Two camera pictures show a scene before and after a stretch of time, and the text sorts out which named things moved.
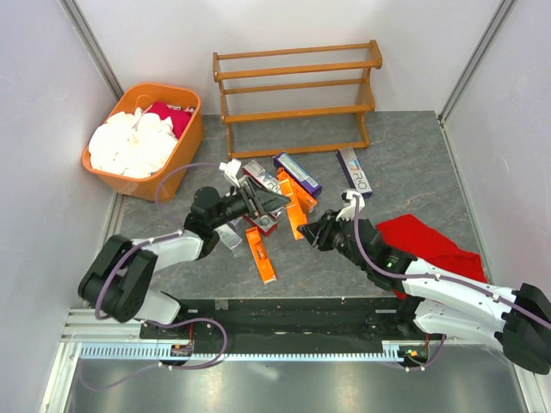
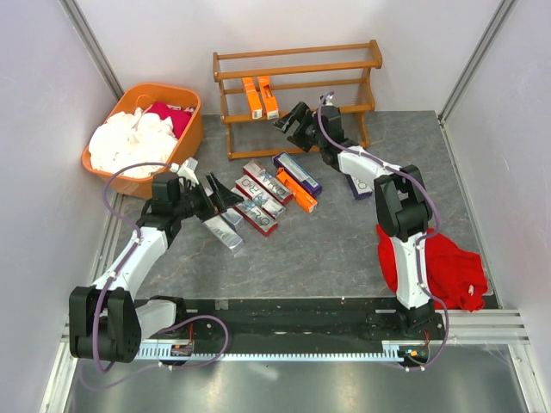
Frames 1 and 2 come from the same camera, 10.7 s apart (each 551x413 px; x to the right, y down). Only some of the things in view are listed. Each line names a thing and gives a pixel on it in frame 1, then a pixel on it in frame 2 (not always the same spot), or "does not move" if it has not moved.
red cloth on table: x=409 y=235 does not move
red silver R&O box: x=263 y=177 does not move
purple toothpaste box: x=298 y=173 does not move
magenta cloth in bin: x=179 y=118 does not move
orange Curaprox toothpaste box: x=262 y=259 → x=253 y=97
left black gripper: x=268 y=201 → x=219 y=200
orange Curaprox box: x=305 y=197 does not move
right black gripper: x=318 y=231 → x=297 y=114
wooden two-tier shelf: x=296 y=101 does not move
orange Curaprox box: x=296 y=218 → x=270 y=105
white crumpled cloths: x=133 y=144 does not move
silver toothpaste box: x=229 y=237 does not move
